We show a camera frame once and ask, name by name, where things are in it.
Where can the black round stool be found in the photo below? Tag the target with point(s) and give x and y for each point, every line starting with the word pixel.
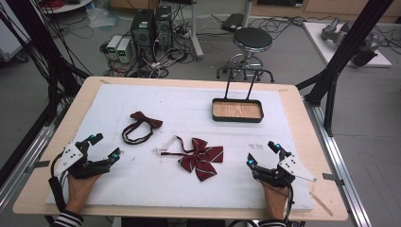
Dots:
pixel 252 39

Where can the white floor board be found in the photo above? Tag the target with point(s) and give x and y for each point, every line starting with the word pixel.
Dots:
pixel 318 41

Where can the black flat box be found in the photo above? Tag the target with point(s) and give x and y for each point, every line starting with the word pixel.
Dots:
pixel 232 22

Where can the white table leg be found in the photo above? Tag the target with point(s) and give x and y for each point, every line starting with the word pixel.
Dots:
pixel 196 34

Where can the black rack with wooden tray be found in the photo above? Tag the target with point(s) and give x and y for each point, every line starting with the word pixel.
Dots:
pixel 236 110

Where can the person's left hand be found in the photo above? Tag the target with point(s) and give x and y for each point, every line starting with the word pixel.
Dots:
pixel 80 190

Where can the black slanted frame post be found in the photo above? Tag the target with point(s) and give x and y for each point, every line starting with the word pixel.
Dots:
pixel 346 47

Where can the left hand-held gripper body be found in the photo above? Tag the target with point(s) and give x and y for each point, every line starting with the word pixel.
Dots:
pixel 70 156

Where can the aluminium side rail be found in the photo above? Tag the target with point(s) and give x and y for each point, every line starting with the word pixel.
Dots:
pixel 343 176
pixel 22 170

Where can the striped dark red bow tie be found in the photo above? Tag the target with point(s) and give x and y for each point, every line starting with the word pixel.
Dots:
pixel 201 157

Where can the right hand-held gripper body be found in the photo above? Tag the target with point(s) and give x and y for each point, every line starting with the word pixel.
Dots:
pixel 294 167

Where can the slim black computer tower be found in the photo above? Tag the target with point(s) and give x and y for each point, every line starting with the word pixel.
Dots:
pixel 164 25

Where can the large black computer tower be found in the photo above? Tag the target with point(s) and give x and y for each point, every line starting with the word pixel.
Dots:
pixel 142 31

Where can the clear plastic bag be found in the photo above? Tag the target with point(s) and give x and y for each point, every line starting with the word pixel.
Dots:
pixel 101 17

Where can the plain dark red bow tie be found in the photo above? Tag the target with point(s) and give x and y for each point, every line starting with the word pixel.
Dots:
pixel 148 119

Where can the person's right hand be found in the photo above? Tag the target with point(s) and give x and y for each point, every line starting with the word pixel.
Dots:
pixel 275 201

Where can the white power supply box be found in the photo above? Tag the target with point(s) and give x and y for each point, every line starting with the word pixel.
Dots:
pixel 113 45
pixel 124 50

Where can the white foam mat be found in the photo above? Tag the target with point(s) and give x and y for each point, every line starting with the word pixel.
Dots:
pixel 176 104

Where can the thin wooden stick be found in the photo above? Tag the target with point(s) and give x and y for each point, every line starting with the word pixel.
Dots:
pixel 321 204

